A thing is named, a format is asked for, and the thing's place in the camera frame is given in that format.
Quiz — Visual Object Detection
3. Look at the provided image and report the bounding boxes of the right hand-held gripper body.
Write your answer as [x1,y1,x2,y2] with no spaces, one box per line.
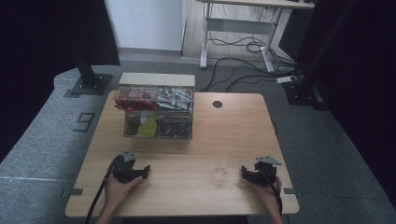
[252,155,283,189]

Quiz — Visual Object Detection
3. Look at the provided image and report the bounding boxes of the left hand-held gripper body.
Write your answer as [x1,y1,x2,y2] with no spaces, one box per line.
[109,150,146,185]

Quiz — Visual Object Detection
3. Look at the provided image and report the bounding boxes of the clear glass cup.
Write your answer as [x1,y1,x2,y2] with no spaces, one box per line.
[212,154,235,189]

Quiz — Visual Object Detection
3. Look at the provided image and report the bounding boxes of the yellow-green round pods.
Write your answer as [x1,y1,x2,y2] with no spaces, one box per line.
[136,110,159,138]

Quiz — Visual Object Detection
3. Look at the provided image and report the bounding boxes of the clear acrylic organizer box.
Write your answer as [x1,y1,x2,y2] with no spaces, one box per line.
[113,72,196,140]

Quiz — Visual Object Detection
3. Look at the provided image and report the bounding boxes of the person's left hand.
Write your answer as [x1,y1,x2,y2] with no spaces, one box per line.
[104,176,143,213]

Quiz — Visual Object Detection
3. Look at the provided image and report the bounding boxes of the person's right hand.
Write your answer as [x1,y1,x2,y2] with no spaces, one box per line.
[251,175,283,213]

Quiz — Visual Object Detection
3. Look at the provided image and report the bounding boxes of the dark round pods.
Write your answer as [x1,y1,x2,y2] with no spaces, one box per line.
[125,116,140,136]

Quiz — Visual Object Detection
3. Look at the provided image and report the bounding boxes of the pile of dark packets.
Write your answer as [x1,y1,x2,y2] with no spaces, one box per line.
[157,119,191,138]

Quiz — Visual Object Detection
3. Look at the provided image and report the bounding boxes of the pile of red packets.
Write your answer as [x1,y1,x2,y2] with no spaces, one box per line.
[113,88,159,114]

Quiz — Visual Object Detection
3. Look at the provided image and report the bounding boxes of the pile of white grey packets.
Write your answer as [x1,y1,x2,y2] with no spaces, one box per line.
[157,87,194,111]

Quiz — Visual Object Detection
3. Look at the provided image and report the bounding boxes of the white power strip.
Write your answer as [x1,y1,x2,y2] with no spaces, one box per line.
[276,75,299,85]

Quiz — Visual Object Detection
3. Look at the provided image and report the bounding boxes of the black curtain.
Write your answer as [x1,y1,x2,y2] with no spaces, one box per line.
[278,0,396,208]
[0,0,121,164]

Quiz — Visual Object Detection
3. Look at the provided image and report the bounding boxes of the white-framed wooden desk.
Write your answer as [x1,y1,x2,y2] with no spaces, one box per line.
[195,0,316,75]

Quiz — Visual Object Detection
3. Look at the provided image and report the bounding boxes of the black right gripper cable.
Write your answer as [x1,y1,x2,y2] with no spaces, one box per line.
[261,169,284,217]

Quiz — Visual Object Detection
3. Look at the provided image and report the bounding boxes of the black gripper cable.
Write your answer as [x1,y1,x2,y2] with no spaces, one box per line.
[85,162,114,224]
[261,169,284,217]

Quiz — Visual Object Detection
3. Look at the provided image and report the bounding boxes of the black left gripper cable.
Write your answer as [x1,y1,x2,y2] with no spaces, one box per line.
[85,162,114,224]

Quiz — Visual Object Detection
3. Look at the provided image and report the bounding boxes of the long black floor cables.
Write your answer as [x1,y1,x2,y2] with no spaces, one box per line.
[199,56,305,93]

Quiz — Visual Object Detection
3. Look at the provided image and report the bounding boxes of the black stand with base plate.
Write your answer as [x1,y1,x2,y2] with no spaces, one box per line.
[68,50,114,96]

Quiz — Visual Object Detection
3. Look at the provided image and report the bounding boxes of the black metal stand frame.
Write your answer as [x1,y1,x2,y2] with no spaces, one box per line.
[282,0,359,111]

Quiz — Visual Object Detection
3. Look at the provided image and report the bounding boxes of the coiled black floor cables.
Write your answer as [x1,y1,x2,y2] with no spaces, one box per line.
[207,30,297,68]

